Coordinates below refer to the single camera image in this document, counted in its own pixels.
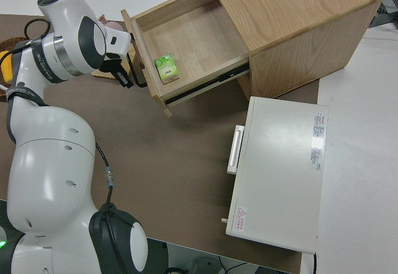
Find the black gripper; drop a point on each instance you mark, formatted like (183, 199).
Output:
(110, 66)

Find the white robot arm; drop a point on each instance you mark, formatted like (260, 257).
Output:
(49, 168)

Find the light wooden drawer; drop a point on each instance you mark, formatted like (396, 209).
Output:
(192, 34)

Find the small green printed box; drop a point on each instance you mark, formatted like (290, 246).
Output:
(167, 68)

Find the pink cup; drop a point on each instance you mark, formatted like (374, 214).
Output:
(114, 26)

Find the brown table mat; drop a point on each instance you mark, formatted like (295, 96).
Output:
(174, 162)

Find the yellow fruit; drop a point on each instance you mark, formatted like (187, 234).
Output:
(5, 67)

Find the woven wicker basket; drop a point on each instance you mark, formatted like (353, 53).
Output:
(9, 44)

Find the white box appliance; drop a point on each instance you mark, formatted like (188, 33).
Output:
(276, 174)

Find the dark bulky object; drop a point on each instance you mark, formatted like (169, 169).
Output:
(157, 257)

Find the light wooden cabinet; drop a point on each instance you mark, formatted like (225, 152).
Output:
(295, 22)

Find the red warning triangle sticker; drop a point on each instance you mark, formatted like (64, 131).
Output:
(240, 218)

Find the grey round object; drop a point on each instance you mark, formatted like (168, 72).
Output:
(200, 266)

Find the white text label sticker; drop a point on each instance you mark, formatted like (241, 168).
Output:
(317, 142)

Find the black mesh object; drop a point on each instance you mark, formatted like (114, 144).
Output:
(387, 3)

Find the metal drawer slide rail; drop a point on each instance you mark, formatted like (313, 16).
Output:
(214, 83)

